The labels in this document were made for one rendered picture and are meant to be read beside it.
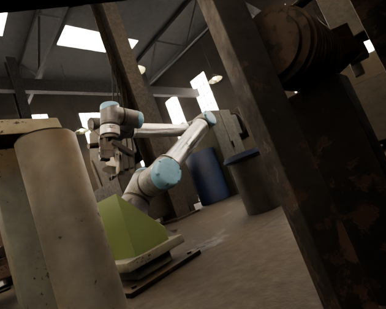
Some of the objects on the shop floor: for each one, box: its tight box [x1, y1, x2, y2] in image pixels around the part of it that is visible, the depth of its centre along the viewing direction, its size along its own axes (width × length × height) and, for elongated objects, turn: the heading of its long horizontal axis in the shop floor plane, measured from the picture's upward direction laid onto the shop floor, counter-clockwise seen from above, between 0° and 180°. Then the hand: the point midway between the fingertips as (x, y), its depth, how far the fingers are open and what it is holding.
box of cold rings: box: [353, 71, 386, 147], centre depth 307 cm, size 103×83×79 cm
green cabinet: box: [189, 110, 245, 196], centre depth 461 cm, size 48×70×150 cm
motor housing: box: [252, 4, 386, 307], centre depth 45 cm, size 13×22×54 cm, turn 67°
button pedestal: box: [0, 118, 62, 309], centre depth 61 cm, size 16×24×62 cm, turn 67°
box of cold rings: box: [94, 162, 199, 221], centre depth 403 cm, size 123×93×87 cm
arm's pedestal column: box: [119, 250, 201, 299], centre depth 125 cm, size 40×40×8 cm
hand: (116, 177), depth 117 cm, fingers open, 14 cm apart
